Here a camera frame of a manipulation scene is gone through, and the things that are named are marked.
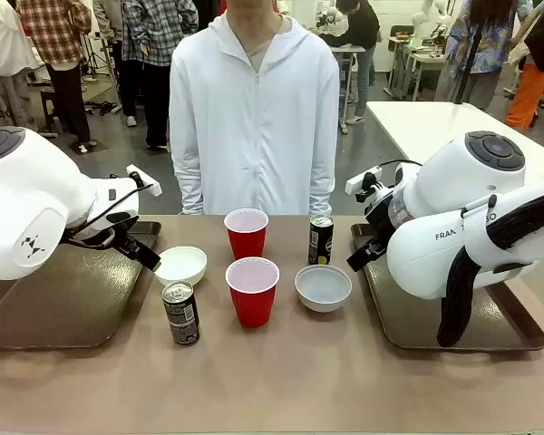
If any cream white bowl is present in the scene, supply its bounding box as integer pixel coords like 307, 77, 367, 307
153, 246, 209, 287

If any dark stool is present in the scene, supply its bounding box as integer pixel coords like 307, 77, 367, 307
38, 88, 61, 139

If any black drink can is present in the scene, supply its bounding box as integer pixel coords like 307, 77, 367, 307
161, 280, 201, 345
307, 215, 335, 266

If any grey background table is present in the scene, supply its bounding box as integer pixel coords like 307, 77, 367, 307
328, 43, 367, 135

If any bystander in orange trousers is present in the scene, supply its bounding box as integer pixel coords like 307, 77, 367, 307
505, 0, 544, 133

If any brown plastic tray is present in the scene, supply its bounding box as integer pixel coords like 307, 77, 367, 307
349, 221, 544, 353
0, 220, 163, 350

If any right arm black cable sleeve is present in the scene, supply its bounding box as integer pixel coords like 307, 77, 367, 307
436, 185, 544, 348

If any black camera pole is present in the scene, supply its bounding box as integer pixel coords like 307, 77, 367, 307
455, 0, 487, 105

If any person's right forearm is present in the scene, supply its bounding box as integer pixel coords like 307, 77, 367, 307
170, 149, 206, 217

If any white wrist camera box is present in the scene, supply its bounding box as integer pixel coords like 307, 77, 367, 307
345, 167, 384, 194
125, 164, 163, 197

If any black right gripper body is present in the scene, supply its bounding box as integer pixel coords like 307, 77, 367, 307
356, 174, 395, 248

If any bystander in black clothes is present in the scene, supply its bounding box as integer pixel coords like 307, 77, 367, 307
330, 0, 382, 124

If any grey white bowl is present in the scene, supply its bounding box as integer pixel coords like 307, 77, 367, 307
294, 265, 353, 314

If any person in white hoodie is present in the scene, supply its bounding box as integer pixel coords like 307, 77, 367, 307
168, 0, 341, 217

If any person's left forearm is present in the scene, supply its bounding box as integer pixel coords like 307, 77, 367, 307
307, 149, 340, 217

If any bystander in red plaid shirt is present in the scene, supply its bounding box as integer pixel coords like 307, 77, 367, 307
15, 0, 92, 147

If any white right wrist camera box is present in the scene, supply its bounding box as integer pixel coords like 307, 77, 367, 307
345, 167, 384, 194

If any bystander in blue floral shirt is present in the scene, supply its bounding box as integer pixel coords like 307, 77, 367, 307
434, 0, 534, 112

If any red plastic cup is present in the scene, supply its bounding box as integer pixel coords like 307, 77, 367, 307
225, 256, 281, 329
223, 208, 270, 262

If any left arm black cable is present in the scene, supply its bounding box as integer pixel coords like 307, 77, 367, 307
65, 170, 156, 252

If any bystander in white top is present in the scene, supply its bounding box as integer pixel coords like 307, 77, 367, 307
0, 0, 42, 132

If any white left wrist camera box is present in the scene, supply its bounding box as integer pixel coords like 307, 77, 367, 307
125, 164, 163, 197

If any background work desk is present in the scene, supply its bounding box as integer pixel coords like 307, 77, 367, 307
386, 35, 448, 102

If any bystander in blue plaid shirt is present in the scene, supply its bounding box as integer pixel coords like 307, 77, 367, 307
120, 0, 199, 151

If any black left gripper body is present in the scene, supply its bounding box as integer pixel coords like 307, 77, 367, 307
110, 220, 147, 258

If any large white table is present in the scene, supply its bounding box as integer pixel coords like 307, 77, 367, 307
365, 100, 544, 160

